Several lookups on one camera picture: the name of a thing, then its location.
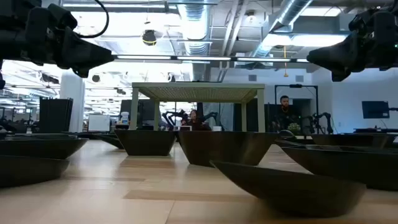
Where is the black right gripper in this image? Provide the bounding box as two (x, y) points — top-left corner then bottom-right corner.
(306, 4), (398, 83)

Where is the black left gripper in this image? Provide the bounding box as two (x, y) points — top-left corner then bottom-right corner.
(0, 0), (116, 79)

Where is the black square mini plate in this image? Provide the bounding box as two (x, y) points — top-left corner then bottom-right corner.
(310, 133), (398, 149)
(177, 130), (280, 168)
(114, 129), (178, 157)

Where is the black teardrop mini plate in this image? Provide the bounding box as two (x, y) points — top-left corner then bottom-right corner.
(92, 133), (125, 150)
(274, 138), (313, 149)
(210, 159), (368, 218)

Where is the black leaf-shaped mini plate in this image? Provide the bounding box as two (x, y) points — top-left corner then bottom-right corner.
(0, 136), (90, 160)
(0, 154), (71, 188)
(280, 144), (398, 191)

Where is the white pillar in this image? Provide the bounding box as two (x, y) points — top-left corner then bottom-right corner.
(59, 72), (86, 133)

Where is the black partition cabinet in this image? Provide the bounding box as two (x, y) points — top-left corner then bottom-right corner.
(39, 97), (74, 134)

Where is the white board panel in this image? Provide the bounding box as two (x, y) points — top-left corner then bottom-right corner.
(88, 113), (111, 133)

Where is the black round ceiling device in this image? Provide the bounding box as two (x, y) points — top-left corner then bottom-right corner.
(142, 29), (157, 47)

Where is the person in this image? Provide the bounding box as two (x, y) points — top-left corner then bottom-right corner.
(273, 95), (301, 133)
(182, 109), (213, 131)

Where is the small potted plant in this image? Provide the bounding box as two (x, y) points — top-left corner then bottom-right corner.
(287, 122), (302, 135)

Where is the black desk monitor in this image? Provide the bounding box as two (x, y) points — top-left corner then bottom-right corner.
(119, 99), (161, 127)

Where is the light green perforated shelf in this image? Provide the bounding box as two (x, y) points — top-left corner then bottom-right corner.
(129, 82), (267, 134)

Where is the long ceiling light strip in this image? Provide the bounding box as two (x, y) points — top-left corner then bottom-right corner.
(114, 55), (308, 63)

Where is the black tubular stand frame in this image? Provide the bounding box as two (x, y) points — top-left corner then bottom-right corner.
(274, 83), (320, 134)

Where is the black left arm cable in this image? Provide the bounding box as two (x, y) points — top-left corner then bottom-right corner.
(76, 0), (110, 39)

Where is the yellow hanging cord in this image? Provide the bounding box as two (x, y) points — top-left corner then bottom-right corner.
(282, 45), (289, 78)

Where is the dark wall monitor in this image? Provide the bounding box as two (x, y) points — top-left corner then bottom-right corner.
(361, 100), (391, 119)

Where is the black aluminium table frame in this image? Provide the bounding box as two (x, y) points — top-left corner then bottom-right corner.
(0, 132), (116, 140)

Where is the silver ventilation duct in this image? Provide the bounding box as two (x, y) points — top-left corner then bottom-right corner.
(177, 0), (213, 82)

